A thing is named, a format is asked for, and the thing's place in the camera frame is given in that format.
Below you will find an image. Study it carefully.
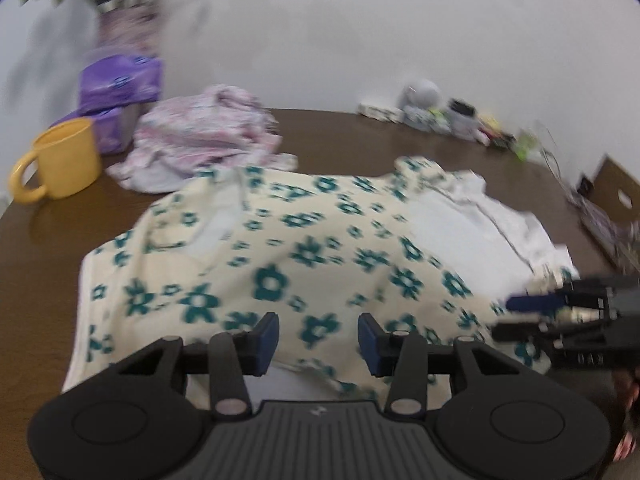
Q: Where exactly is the green liquid bottle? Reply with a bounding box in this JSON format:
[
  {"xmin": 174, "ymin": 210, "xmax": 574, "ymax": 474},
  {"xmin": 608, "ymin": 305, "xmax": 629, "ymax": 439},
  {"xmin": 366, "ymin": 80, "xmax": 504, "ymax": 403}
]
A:
[{"xmin": 515, "ymin": 130, "xmax": 538, "ymax": 161}]

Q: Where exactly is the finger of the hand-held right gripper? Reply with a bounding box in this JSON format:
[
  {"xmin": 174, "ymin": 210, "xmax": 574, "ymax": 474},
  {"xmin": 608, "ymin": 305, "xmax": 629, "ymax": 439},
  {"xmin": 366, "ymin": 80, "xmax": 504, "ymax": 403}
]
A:
[
  {"xmin": 492, "ymin": 322, "xmax": 558, "ymax": 343},
  {"xmin": 506, "ymin": 292, "xmax": 568, "ymax": 312}
]

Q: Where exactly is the white charger with cable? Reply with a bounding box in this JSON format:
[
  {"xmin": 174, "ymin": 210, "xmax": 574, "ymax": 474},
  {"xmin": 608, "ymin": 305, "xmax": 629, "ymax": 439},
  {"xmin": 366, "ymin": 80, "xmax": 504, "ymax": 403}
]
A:
[{"xmin": 535, "ymin": 125, "xmax": 566, "ymax": 186}]

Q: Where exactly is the dark red labelled box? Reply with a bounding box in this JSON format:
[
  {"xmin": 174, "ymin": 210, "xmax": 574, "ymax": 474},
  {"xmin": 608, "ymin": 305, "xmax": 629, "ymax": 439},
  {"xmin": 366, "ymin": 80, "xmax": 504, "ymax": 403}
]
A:
[{"xmin": 475, "ymin": 127, "xmax": 516, "ymax": 150}]

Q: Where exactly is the yellow mug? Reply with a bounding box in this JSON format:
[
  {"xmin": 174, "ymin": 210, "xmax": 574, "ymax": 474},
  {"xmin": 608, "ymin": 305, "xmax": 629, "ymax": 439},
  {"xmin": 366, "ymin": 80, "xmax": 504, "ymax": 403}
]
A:
[{"xmin": 8, "ymin": 117, "xmax": 103, "ymax": 204}]

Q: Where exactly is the pink mottled vase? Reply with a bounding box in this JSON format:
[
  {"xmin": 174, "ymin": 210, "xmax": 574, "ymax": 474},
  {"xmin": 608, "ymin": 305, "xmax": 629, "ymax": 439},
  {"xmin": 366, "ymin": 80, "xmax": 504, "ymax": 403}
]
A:
[{"xmin": 95, "ymin": 5, "xmax": 161, "ymax": 61}]

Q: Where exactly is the purple tissue pack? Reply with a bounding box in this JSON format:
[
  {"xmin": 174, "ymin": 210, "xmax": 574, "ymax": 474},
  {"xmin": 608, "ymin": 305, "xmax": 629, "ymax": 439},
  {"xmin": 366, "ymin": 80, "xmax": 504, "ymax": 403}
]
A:
[
  {"xmin": 79, "ymin": 55, "xmax": 165, "ymax": 111},
  {"xmin": 52, "ymin": 105, "xmax": 141, "ymax": 156}
]

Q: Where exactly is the white robot-shaped speaker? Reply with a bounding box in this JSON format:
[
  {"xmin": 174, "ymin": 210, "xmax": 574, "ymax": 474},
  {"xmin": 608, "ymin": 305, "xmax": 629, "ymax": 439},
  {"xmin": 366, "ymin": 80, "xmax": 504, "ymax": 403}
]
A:
[{"xmin": 400, "ymin": 78, "xmax": 442, "ymax": 121}]

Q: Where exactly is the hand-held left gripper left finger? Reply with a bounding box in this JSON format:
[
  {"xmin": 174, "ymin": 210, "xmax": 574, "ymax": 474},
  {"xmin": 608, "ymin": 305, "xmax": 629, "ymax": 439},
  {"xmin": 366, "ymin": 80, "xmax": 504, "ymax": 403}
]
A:
[{"xmin": 107, "ymin": 311, "xmax": 280, "ymax": 417}]

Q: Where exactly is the pink floral garment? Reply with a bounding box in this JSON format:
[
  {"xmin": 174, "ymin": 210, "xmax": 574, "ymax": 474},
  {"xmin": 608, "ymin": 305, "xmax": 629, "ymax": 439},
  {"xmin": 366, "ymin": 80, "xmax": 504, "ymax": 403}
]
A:
[{"xmin": 106, "ymin": 85, "xmax": 299, "ymax": 195}]

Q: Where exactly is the grey tin box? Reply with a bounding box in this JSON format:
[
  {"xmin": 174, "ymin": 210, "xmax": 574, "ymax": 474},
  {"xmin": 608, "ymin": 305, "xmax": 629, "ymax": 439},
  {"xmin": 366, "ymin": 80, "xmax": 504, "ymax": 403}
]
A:
[{"xmin": 445, "ymin": 109, "xmax": 478, "ymax": 138}]

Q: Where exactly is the person's right hand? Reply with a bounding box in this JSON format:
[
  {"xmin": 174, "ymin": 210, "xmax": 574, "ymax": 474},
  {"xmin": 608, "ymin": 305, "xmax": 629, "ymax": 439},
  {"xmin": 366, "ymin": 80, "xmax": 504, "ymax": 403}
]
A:
[{"xmin": 614, "ymin": 366, "xmax": 640, "ymax": 431}]

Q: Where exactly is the white power strip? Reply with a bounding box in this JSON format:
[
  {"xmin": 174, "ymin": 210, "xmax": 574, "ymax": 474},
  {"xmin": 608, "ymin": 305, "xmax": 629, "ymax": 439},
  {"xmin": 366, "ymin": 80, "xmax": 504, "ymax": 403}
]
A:
[{"xmin": 357, "ymin": 102, "xmax": 403, "ymax": 123}]

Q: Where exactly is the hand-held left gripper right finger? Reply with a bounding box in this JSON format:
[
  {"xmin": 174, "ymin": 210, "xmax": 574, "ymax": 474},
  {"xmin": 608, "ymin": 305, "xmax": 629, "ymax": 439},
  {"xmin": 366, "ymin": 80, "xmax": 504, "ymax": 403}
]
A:
[{"xmin": 357, "ymin": 312, "xmax": 526, "ymax": 417}]

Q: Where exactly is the gold-edged smartphone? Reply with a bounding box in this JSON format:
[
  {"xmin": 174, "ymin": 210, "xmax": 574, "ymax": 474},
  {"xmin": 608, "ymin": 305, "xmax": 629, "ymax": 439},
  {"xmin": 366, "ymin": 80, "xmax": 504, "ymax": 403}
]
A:
[{"xmin": 577, "ymin": 200, "xmax": 640, "ymax": 266}]

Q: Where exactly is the cream green-flowered garment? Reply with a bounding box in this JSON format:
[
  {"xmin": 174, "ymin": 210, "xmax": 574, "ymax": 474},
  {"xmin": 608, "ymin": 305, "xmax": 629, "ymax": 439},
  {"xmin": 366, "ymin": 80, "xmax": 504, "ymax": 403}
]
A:
[{"xmin": 62, "ymin": 156, "xmax": 581, "ymax": 401}]

